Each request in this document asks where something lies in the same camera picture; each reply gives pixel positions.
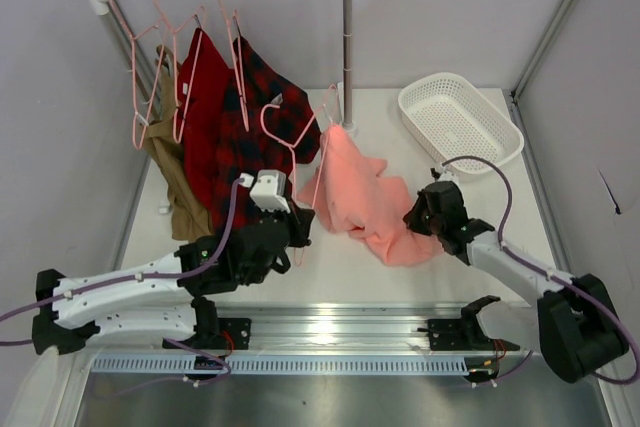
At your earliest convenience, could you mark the pink skirt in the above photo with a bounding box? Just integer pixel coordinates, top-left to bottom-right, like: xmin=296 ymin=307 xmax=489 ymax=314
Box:
xmin=297 ymin=125 xmax=443 ymax=266

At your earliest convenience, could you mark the pink wire hanger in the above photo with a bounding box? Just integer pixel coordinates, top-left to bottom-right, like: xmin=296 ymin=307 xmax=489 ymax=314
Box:
xmin=108 ymin=0 xmax=167 ymax=150
xmin=260 ymin=84 xmax=341 ymax=268
xmin=142 ymin=0 xmax=206 ymax=144
xmin=217 ymin=0 xmax=250 ymax=132

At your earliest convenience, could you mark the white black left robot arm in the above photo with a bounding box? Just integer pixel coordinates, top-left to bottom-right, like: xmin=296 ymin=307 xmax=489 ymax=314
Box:
xmin=31 ymin=205 xmax=315 ymax=355

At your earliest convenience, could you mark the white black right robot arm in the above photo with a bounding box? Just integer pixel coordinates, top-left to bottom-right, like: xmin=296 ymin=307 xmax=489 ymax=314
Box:
xmin=404 ymin=181 xmax=639 ymax=383

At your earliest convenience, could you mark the red black plaid skirt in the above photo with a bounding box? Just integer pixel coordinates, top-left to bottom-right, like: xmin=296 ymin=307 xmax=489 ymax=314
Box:
xmin=209 ymin=37 xmax=320 ymax=234

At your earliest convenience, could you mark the plain red skirt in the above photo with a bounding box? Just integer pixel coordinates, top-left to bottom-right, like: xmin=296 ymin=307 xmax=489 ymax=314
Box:
xmin=177 ymin=28 xmax=232 ymax=208

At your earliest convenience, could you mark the white perforated plastic basket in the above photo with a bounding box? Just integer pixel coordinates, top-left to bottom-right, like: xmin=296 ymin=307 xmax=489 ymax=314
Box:
xmin=397 ymin=72 xmax=524 ymax=182

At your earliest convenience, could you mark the tan brown garment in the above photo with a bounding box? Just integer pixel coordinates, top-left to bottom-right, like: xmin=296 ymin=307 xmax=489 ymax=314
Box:
xmin=143 ymin=45 xmax=211 ymax=242

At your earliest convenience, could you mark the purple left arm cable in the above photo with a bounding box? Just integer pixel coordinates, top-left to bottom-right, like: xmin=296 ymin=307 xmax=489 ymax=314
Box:
xmin=0 ymin=174 xmax=251 ymax=348

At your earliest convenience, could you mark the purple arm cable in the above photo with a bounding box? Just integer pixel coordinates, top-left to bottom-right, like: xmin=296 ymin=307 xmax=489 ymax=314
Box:
xmin=0 ymin=174 xmax=251 ymax=348
xmin=442 ymin=155 xmax=640 ymax=387

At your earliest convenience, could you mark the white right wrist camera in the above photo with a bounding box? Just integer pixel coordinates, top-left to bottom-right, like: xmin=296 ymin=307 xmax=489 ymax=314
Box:
xmin=430 ymin=165 xmax=459 ymax=185

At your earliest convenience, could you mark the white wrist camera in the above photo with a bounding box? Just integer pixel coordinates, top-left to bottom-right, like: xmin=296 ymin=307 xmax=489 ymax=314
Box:
xmin=430 ymin=165 xmax=459 ymax=185
xmin=239 ymin=169 xmax=290 ymax=213

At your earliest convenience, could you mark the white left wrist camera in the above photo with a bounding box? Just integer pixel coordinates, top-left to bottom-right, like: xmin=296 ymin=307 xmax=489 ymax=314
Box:
xmin=239 ymin=169 xmax=290 ymax=213

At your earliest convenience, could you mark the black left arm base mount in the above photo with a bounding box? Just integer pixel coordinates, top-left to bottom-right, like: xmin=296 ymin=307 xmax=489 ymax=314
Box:
xmin=162 ymin=297 xmax=252 ymax=351

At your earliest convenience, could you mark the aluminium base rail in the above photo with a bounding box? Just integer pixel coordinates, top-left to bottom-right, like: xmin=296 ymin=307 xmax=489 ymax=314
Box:
xmin=69 ymin=302 xmax=541 ymax=356

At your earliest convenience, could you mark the white slotted cable duct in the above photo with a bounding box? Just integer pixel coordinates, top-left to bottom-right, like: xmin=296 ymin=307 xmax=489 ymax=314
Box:
xmin=91 ymin=353 xmax=469 ymax=376

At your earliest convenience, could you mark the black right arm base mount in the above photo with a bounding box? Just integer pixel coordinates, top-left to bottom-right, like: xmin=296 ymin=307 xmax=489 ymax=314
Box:
xmin=417 ymin=295 xmax=500 ymax=351

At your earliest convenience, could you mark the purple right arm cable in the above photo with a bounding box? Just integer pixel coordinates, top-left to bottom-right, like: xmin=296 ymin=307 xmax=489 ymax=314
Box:
xmin=442 ymin=155 xmax=640 ymax=387

